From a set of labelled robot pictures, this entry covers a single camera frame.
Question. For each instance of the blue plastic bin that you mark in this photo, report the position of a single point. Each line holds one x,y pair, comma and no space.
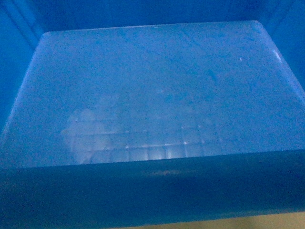
122,113

